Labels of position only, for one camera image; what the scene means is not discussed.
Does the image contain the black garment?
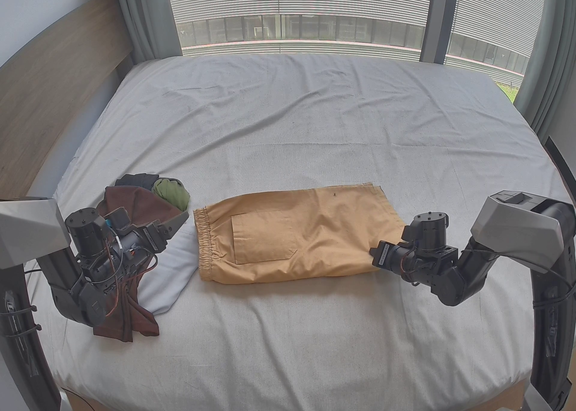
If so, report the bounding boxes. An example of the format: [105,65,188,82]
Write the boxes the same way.
[115,173,160,189]

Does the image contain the grey-green curtain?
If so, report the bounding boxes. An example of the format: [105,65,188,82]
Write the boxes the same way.
[513,0,576,142]
[94,0,184,67]

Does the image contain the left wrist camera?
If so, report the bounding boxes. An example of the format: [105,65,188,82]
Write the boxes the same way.
[106,207,132,231]

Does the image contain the pale grey garment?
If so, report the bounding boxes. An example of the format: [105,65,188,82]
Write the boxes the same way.
[135,220,201,316]

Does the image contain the brown garment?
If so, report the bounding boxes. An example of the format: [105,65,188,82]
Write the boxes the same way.
[92,186,190,343]

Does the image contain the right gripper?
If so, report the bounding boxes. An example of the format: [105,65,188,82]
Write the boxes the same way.
[376,241,414,276]

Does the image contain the tan shorts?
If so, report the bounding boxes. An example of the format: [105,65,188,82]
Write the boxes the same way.
[193,183,406,285]

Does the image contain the bed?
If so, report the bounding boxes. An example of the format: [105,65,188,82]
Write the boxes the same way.
[0,0,576,411]

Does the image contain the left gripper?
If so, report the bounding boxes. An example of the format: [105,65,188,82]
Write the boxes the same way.
[119,211,190,263]

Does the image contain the green garment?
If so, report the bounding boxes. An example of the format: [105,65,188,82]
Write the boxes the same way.
[151,178,191,213]

